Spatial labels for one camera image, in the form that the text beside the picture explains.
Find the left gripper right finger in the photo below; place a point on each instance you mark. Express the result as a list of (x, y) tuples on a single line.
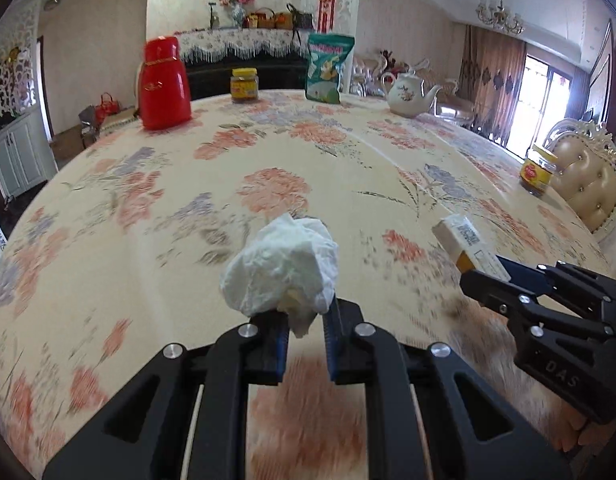
[(428, 414)]

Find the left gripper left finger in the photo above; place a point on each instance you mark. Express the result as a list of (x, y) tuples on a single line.
[(183, 415)]

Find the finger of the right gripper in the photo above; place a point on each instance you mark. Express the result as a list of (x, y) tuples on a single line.
[(535, 281), (520, 309)]

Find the small qr code box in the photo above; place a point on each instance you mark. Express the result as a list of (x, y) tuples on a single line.
[(466, 248)]

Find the white tissue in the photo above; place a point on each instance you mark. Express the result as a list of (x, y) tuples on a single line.
[(290, 266)]

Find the yellow label jar right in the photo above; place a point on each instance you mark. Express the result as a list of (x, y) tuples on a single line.
[(537, 170)]

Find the brown curtain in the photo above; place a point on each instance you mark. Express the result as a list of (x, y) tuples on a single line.
[(491, 77)]

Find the white floral teapot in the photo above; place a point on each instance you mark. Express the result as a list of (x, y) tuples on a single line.
[(405, 94)]

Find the chandelier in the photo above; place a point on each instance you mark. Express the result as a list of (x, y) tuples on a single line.
[(499, 17)]

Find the low white cabinet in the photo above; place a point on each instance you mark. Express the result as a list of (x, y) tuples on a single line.
[(26, 156)]

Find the green snack bag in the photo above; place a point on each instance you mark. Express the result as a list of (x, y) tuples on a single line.
[(327, 56)]

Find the red thermos jug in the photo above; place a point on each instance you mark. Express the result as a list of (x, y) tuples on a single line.
[(163, 87)]

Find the red handbag on floor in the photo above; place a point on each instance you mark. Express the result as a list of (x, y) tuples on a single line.
[(107, 106)]

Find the yellow lid jar far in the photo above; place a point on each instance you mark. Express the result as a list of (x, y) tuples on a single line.
[(244, 84)]

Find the black handbag on piano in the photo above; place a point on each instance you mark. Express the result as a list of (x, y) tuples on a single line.
[(300, 19)]

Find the floral lace piano cover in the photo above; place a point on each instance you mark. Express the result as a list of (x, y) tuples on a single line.
[(213, 45)]

